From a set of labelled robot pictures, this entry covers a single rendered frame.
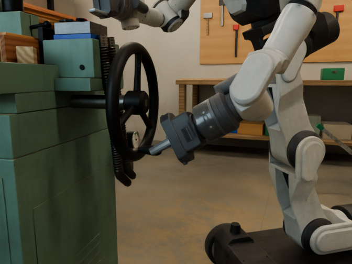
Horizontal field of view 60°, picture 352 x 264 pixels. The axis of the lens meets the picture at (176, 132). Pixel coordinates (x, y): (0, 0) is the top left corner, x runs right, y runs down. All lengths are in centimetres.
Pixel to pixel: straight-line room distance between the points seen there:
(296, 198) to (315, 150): 19
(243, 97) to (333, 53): 333
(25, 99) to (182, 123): 33
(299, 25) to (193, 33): 345
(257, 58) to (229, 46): 332
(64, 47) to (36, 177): 30
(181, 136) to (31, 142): 32
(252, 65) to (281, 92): 43
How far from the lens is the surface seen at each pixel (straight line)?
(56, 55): 80
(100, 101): 78
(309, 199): 125
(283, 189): 129
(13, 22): 91
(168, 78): 418
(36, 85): 73
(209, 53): 400
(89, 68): 75
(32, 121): 72
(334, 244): 133
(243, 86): 62
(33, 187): 74
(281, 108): 108
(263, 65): 62
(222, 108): 63
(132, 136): 104
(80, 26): 78
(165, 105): 421
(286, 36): 68
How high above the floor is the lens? 87
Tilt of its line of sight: 10 degrees down
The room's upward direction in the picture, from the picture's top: straight up
